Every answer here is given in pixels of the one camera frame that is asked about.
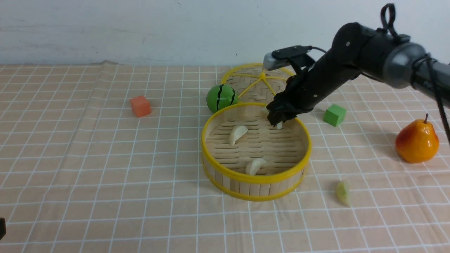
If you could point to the orange yellow toy pear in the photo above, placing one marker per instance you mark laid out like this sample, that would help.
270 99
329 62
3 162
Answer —
418 141

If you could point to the black cable viewer right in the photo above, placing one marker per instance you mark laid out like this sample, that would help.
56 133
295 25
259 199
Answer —
392 58

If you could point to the orange foam cube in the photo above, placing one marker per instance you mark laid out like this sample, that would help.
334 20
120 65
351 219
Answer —
140 106

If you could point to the black gripper viewer left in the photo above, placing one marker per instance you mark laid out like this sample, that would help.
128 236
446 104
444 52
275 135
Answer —
3 228

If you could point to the white dumpling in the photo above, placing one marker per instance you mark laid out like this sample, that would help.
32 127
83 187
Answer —
237 132
254 166

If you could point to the green toy watermelon ball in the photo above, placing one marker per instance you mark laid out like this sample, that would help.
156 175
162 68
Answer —
221 96

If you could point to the green foam cube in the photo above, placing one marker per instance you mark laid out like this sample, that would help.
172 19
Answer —
334 115

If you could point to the black gripper viewer right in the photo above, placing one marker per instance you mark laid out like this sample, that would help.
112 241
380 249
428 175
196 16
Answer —
313 84

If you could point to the grey wrist camera viewer right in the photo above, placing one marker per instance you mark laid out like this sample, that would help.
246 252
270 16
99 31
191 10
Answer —
295 56

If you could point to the checkered beige tablecloth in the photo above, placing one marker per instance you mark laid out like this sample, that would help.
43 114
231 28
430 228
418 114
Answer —
81 174

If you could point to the bamboo steamer lid yellow rim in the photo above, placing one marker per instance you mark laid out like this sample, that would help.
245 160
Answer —
253 83

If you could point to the bamboo steamer tray yellow rim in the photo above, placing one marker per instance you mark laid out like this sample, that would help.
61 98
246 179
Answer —
287 152

